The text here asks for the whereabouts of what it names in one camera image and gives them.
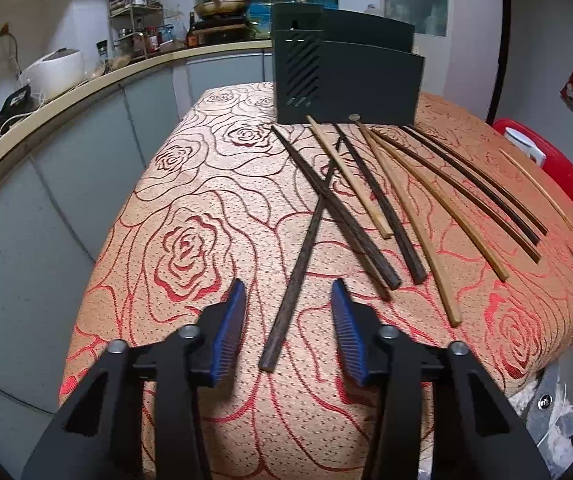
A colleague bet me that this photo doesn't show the dark green utensil holder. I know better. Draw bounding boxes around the dark green utensil holder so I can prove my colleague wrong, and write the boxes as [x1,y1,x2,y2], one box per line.
[271,3,424,126]

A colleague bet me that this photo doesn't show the dark crossing chopstick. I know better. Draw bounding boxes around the dark crossing chopstick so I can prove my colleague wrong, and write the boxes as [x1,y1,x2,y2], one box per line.
[258,138,343,373]

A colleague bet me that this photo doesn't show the thin light bamboo chopstick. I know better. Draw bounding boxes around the thin light bamboo chopstick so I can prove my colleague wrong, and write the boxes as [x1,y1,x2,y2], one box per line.
[498,148,573,231]

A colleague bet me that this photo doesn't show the black countertop appliance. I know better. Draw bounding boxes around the black countertop appliance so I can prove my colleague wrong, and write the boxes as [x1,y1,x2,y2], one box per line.
[0,84,35,138]

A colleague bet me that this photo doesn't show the black chopstick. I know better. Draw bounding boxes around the black chopstick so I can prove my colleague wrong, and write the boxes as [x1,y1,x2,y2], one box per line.
[373,132,541,263]

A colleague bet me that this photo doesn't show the pepper grinder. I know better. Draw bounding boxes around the pepper grinder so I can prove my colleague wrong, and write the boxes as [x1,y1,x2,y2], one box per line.
[96,39,108,76]

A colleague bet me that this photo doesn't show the beige kitchen countertop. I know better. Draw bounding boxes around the beige kitchen countertop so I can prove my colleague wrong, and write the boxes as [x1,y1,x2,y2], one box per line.
[0,40,271,164]

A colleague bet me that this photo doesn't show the lower kitchen cabinets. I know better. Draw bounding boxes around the lower kitchen cabinets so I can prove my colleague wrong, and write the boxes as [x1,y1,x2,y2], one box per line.
[0,49,272,479]

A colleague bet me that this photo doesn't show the light brown chopstick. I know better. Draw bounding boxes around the light brown chopstick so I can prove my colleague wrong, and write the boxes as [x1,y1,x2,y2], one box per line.
[349,114,462,327]

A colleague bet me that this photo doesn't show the wok on left burner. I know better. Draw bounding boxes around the wok on left burner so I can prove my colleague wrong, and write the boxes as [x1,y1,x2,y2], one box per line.
[194,0,250,18]

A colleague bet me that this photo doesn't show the gas stove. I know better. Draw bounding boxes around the gas stove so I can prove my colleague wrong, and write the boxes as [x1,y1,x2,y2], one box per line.
[186,15,270,48]

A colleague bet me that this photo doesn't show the dark brown chopstick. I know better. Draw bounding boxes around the dark brown chopstick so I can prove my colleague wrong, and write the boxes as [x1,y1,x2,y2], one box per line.
[333,124,428,285]

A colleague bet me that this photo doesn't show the red plastic chair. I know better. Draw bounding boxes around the red plastic chair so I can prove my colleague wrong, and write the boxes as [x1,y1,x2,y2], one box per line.
[493,118,573,202]

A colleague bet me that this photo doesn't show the rose patterned tablecloth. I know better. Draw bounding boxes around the rose patterned tablecloth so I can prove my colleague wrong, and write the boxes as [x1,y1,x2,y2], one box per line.
[60,83,573,479]

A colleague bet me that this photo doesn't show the white rice cooker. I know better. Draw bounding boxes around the white rice cooker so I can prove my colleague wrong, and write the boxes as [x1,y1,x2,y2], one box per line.
[20,48,86,102]

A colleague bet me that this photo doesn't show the metal spice rack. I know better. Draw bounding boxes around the metal spice rack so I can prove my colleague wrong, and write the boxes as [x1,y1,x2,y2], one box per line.
[108,0,164,61]

